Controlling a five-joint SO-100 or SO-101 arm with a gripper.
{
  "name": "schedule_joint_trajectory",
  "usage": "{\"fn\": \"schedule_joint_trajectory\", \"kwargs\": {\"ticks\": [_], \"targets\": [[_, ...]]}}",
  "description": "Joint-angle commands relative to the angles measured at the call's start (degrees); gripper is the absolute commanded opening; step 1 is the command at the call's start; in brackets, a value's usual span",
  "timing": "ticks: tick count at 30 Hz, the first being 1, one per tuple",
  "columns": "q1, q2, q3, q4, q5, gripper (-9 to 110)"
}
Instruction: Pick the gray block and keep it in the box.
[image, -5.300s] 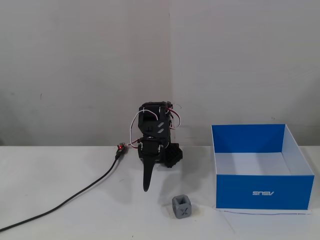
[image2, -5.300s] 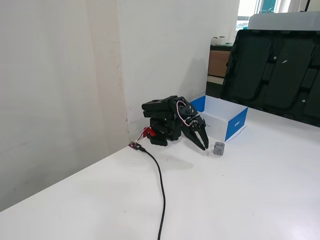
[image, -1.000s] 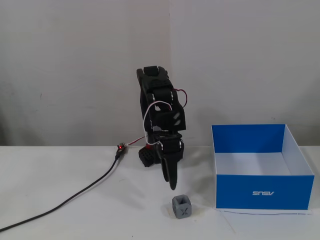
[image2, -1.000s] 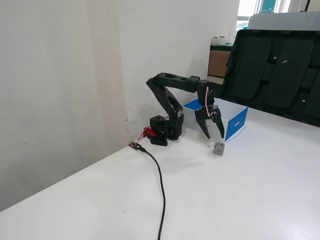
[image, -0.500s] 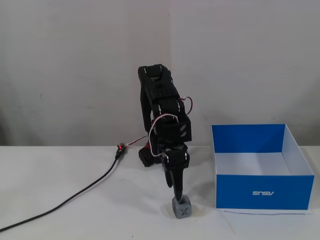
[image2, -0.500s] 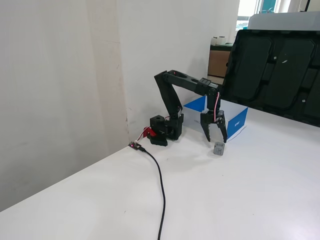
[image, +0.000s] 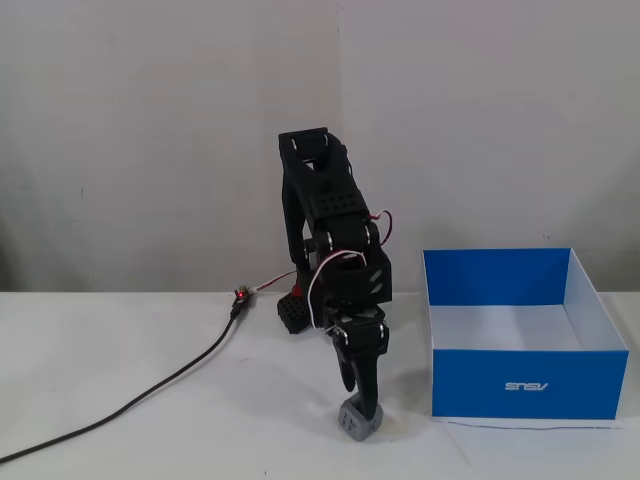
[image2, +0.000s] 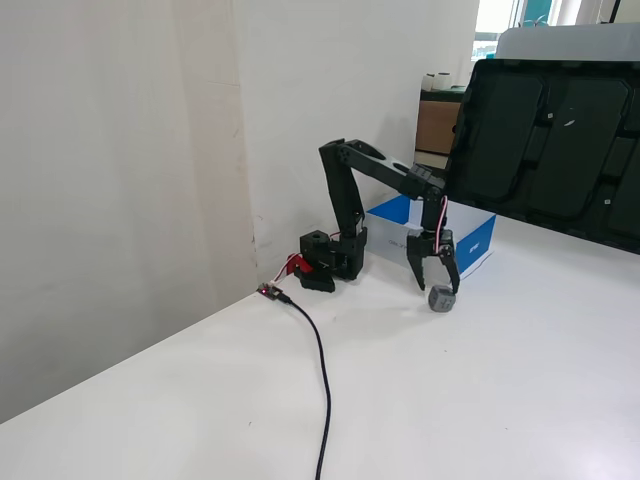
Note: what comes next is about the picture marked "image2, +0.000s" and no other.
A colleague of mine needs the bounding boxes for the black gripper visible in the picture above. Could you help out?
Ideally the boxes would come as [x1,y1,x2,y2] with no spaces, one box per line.
[405,227,462,297]

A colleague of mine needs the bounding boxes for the gray cube block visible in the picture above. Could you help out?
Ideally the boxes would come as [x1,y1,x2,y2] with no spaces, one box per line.
[427,284,458,316]

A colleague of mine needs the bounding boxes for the blue and white cardboard box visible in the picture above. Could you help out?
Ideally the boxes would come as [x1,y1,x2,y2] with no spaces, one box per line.
[366,194,498,283]

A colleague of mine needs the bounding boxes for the brown cardboard box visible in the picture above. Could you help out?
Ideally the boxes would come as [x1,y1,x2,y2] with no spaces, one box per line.
[415,99,462,156]

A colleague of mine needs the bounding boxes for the red clamp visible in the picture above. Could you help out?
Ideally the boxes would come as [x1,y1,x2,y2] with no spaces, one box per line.
[284,253,315,277]

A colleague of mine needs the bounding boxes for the dark green shelf top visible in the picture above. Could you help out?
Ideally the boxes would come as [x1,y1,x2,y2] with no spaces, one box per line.
[418,85,469,105]

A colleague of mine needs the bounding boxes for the black plastic tray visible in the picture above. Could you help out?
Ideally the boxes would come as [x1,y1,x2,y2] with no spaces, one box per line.
[438,58,640,256]

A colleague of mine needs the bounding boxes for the light gray rounded panel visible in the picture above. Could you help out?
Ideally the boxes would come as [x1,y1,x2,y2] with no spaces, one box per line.
[494,21,640,64]

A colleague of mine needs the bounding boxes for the white red servo wire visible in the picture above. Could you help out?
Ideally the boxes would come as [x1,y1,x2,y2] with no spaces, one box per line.
[271,259,302,287]
[433,195,450,252]

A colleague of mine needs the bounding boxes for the black power cable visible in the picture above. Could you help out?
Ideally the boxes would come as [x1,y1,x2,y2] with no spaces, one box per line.
[277,291,334,480]

